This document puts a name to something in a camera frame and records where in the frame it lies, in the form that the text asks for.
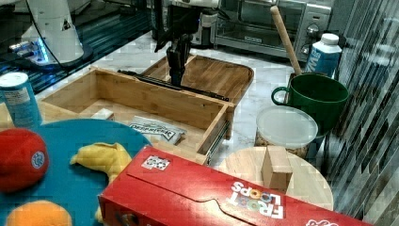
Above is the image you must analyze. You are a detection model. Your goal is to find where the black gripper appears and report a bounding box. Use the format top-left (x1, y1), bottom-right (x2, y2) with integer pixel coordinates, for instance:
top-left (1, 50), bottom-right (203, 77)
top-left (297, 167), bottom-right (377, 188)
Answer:
top-left (155, 5), bottom-right (200, 87)

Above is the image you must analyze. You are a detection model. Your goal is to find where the light wooden drawer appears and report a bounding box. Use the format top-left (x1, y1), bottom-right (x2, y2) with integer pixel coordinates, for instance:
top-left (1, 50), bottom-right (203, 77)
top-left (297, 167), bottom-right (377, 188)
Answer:
top-left (37, 68), bottom-right (233, 165)

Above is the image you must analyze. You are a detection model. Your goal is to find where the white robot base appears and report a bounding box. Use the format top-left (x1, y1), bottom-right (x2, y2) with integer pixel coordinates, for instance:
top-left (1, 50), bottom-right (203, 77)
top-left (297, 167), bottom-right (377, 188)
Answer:
top-left (8, 0), bottom-right (93, 69)

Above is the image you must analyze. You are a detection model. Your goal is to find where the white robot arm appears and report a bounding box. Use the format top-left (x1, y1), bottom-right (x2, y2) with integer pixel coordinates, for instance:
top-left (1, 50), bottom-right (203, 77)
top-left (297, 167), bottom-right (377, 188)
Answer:
top-left (155, 0), bottom-right (220, 87)

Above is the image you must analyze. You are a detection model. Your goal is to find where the dark wooden cutting board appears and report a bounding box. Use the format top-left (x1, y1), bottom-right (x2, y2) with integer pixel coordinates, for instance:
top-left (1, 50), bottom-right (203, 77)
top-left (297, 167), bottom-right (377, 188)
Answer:
top-left (141, 55), bottom-right (254, 106)

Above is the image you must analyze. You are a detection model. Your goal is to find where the silver toaster oven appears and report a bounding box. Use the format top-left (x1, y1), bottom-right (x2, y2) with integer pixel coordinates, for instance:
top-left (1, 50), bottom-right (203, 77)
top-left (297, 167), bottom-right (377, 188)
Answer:
top-left (214, 0), bottom-right (334, 62)

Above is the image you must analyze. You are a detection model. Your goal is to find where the Deep River chips bag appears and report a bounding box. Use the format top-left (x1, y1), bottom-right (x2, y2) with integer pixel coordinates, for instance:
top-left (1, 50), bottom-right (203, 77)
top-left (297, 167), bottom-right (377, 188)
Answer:
top-left (129, 116), bottom-right (186, 144)

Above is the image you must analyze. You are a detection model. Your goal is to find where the wooden rolling pin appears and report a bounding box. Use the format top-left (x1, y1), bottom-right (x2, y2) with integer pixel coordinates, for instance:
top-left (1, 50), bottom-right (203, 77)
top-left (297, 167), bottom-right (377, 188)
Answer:
top-left (270, 6), bottom-right (302, 75)

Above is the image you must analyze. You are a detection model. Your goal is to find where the clear container with white lid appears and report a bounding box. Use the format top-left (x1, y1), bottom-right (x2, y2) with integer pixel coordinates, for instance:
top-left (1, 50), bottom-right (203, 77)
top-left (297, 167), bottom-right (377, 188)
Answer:
top-left (255, 105), bottom-right (318, 158)

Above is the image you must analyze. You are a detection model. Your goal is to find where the yellow plush banana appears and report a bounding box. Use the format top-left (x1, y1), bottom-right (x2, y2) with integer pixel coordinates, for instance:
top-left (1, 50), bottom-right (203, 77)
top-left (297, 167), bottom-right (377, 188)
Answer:
top-left (69, 141), bottom-right (134, 224)

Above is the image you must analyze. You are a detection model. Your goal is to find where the red Froot Loops box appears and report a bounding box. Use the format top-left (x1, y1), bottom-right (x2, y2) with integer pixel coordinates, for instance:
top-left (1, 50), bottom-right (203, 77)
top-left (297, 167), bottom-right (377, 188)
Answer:
top-left (99, 146), bottom-right (373, 226)

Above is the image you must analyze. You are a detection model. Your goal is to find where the blue white carton bottle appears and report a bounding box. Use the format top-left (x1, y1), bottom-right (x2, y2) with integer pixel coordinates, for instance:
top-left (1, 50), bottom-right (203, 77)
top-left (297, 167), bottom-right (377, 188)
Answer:
top-left (305, 33), bottom-right (342, 77)

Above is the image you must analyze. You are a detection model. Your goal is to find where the green mug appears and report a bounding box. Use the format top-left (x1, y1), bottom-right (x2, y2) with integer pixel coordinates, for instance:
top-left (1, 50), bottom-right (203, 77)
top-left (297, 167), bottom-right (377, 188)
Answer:
top-left (271, 73), bottom-right (349, 137)

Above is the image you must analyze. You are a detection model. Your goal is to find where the round wooden lid with knob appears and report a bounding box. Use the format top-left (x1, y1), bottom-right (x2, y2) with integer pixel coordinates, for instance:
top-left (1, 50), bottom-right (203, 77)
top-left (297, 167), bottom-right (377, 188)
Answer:
top-left (218, 146), bottom-right (334, 210)

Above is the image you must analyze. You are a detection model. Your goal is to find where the blue cylindrical can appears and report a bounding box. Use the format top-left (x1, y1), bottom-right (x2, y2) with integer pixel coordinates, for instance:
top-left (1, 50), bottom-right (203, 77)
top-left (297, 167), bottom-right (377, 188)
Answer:
top-left (0, 73), bottom-right (42, 128)

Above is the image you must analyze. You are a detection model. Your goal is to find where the blue round plate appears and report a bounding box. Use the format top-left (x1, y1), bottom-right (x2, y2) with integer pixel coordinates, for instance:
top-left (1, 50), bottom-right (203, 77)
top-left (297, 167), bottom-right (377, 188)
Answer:
top-left (0, 119), bottom-right (150, 226)

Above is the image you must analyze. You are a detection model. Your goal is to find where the red plush apple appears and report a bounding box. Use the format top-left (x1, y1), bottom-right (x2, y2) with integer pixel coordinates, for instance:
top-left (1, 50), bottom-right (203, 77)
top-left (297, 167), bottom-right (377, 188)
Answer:
top-left (0, 128), bottom-right (49, 193)

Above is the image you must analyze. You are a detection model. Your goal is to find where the orange plush fruit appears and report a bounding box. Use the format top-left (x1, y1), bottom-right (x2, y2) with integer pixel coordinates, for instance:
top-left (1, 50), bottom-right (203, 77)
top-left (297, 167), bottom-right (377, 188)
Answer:
top-left (5, 201), bottom-right (72, 226)

